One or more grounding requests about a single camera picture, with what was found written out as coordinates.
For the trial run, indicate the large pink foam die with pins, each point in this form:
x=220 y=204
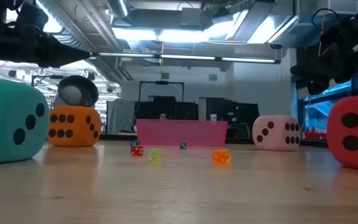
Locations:
x=275 y=133

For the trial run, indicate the black partition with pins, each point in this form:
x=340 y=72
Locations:
x=148 y=110

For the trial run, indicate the small green die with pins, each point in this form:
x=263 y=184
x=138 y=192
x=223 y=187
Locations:
x=183 y=146

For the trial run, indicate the small red die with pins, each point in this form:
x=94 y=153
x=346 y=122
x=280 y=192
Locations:
x=137 y=151

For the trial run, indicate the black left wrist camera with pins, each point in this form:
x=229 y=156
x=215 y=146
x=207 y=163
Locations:
x=33 y=17

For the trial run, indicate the grey ceiling air unit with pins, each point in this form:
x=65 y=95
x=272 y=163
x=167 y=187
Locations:
x=191 y=17

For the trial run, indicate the small yellow die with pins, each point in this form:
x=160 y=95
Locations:
x=155 y=155

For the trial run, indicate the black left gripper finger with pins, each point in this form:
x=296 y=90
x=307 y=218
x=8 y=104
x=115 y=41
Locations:
x=64 y=54

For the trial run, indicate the large teal foam die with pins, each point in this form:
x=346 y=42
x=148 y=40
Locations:
x=8 y=121

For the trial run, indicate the large orange foam die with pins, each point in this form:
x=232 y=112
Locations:
x=73 y=127

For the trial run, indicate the small orange die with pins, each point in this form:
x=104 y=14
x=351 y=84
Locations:
x=221 y=157

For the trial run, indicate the silver round ventilation duct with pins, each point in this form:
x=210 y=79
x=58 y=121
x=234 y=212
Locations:
x=118 y=7

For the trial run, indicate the white cup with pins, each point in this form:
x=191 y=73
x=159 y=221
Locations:
x=213 y=117

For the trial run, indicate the black aluminium table frame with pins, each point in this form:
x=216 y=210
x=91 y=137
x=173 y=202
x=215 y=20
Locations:
x=241 y=141

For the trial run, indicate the large red foam die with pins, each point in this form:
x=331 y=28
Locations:
x=353 y=130

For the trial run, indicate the pink translucent plastic bin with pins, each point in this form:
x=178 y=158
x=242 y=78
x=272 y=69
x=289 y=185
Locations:
x=182 y=132

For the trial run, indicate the long ceiling light bar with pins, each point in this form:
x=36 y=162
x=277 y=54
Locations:
x=188 y=57

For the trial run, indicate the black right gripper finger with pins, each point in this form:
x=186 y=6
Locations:
x=312 y=71

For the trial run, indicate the black cabinet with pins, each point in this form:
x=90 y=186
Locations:
x=244 y=118

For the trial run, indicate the black gantry frame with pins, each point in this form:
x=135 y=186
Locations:
x=162 y=82

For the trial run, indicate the grey cover cloth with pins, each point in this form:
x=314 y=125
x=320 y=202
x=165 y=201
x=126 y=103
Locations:
x=120 y=115

